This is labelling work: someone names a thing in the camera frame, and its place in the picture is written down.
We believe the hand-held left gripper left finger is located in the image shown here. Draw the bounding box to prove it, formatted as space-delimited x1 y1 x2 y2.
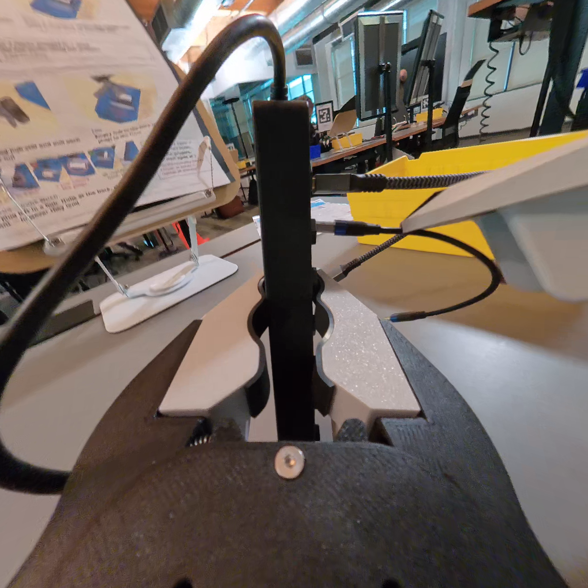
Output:
157 275 271 435

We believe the blue-striped clear plastic bag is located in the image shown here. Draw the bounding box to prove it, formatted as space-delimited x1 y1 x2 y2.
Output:
253 201 355 238

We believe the computer monitor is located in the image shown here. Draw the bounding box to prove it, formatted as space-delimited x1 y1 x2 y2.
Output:
354 11 406 123
406 9 447 107

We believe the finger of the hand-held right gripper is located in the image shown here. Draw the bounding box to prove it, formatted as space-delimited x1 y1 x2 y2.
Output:
401 133 588 233

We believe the printed instruction sheet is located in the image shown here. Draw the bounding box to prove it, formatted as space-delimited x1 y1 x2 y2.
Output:
0 0 233 252

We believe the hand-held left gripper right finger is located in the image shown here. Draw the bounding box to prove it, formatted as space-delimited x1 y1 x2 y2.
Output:
313 270 422 437

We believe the grey desk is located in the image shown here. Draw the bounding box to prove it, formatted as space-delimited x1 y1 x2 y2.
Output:
0 195 588 588

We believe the orange traffic cone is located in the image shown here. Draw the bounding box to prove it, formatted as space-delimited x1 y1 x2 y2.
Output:
176 220 210 247

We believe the silver ventilation duct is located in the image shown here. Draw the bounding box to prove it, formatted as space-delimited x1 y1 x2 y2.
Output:
280 0 414 52

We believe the black multi-port USB hub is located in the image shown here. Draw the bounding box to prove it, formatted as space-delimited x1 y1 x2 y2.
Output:
0 14 321 495

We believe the black rectangular desk plate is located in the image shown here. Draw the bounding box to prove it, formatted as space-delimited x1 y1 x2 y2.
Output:
34 299 100 344

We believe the black blue-ringed USB cable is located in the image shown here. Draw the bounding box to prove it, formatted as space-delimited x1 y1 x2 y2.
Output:
311 219 504 322

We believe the braided grey USB cable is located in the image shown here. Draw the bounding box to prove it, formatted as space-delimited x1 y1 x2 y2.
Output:
312 170 490 282

